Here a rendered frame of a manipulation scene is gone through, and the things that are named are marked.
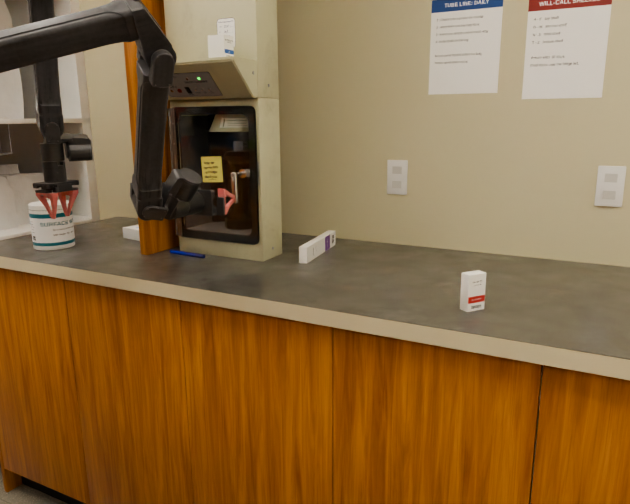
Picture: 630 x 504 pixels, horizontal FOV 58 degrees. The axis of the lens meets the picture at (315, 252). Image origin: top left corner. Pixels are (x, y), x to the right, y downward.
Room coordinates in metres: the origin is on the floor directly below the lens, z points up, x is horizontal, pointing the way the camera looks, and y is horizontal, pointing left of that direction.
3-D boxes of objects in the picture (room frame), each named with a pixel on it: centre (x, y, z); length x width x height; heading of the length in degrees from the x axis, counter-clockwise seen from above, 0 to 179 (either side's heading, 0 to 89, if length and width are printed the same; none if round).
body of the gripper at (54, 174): (1.55, 0.71, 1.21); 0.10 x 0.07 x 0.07; 152
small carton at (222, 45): (1.61, 0.25, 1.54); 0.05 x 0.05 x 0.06; 67
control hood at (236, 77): (1.64, 0.32, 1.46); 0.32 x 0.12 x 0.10; 62
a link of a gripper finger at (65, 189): (1.55, 0.70, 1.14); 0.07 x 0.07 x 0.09; 62
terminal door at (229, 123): (1.69, 0.30, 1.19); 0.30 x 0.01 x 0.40; 62
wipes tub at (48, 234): (1.85, 0.88, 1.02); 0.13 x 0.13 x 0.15
